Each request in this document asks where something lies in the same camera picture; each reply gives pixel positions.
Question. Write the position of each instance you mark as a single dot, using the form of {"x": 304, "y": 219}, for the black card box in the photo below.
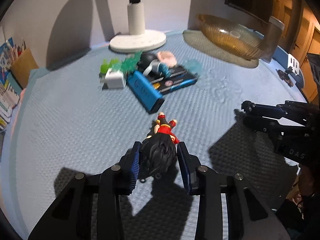
{"x": 180, "y": 78}

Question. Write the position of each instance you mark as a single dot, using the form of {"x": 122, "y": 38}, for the teal translucent plastic figure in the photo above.
{"x": 129, "y": 64}

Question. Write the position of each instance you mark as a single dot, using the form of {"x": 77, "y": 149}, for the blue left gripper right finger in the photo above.
{"x": 185, "y": 165}

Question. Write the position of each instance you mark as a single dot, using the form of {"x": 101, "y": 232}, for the grey metal cylinder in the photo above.
{"x": 272, "y": 37}

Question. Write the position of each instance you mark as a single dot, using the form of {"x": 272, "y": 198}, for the pink oval tag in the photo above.
{"x": 168, "y": 58}

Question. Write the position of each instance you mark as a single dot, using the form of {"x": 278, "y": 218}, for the brown pen holder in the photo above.
{"x": 22, "y": 67}

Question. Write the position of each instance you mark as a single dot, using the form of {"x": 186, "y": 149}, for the white desk lamp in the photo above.
{"x": 139, "y": 38}

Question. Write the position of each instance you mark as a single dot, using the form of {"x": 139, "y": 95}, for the pale blue translucent figure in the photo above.
{"x": 193, "y": 66}

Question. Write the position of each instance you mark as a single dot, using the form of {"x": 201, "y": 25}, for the pens in holder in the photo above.
{"x": 19, "y": 47}

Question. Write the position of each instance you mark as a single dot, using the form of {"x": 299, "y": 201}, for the amber ribbed glass bowl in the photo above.
{"x": 232, "y": 37}

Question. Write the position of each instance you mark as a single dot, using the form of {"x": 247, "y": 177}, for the round grey-green placemat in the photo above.
{"x": 198, "y": 41}

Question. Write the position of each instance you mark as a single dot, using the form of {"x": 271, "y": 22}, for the blue textured table mat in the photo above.
{"x": 67, "y": 120}

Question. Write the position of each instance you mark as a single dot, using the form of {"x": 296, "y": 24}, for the stack of books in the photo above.
{"x": 10, "y": 89}

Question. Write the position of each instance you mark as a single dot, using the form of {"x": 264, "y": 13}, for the bright green plastic figure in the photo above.
{"x": 113, "y": 63}

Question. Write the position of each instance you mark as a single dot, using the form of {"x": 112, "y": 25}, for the dark-headed monkey figurine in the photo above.
{"x": 149, "y": 63}

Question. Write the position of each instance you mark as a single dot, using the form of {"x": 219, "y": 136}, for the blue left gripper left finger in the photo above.
{"x": 134, "y": 165}

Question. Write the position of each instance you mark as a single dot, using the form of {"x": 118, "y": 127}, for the white charger plug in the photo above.
{"x": 114, "y": 79}

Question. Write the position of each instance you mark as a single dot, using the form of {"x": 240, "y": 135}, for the black-haired red figurine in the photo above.
{"x": 158, "y": 152}

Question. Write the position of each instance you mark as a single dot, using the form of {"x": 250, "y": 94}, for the blue power bank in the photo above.
{"x": 150, "y": 98}

